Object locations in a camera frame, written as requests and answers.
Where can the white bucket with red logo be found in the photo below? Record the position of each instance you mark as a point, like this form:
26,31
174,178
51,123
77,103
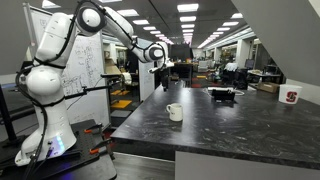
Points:
290,94

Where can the narrow whiteboard panel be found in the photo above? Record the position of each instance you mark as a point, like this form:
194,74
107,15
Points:
146,76

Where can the black camera stand pole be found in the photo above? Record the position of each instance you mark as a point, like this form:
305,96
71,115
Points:
6,116

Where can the ceiling light panel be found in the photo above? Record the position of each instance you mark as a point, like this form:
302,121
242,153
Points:
128,12
141,22
187,7
188,18
230,23

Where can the brown cardboard box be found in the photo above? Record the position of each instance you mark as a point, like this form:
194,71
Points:
268,87

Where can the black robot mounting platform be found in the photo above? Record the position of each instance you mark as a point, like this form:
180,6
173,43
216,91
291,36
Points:
83,160

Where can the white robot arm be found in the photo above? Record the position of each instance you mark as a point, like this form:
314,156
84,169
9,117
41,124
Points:
50,83

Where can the black office chair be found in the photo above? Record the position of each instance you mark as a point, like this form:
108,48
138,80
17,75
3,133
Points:
240,79

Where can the white ceramic mug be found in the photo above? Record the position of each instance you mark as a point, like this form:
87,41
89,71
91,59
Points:
175,112

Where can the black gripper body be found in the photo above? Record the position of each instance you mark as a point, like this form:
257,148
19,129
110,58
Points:
164,76

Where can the black monitor screen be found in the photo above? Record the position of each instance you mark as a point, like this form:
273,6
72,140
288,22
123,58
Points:
180,52

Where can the large whiteboard with writing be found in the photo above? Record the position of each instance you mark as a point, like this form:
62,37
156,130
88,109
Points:
85,73

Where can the black box on floor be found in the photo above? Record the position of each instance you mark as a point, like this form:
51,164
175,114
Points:
120,117

